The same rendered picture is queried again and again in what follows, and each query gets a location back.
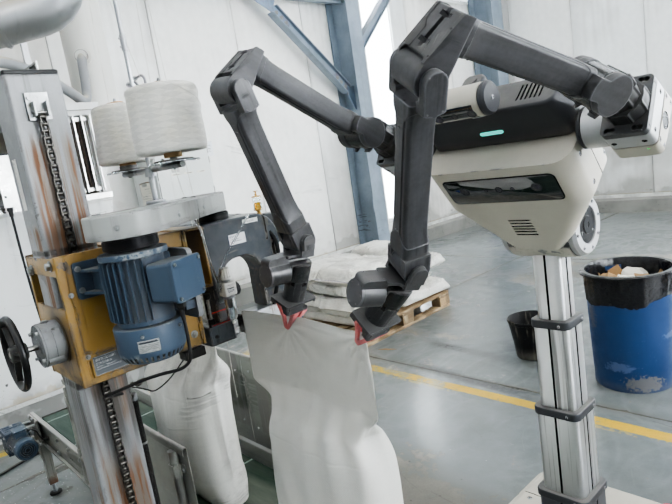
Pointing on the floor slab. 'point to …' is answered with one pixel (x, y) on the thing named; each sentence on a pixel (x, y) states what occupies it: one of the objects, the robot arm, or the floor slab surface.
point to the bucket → (523, 334)
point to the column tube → (41, 220)
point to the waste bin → (631, 323)
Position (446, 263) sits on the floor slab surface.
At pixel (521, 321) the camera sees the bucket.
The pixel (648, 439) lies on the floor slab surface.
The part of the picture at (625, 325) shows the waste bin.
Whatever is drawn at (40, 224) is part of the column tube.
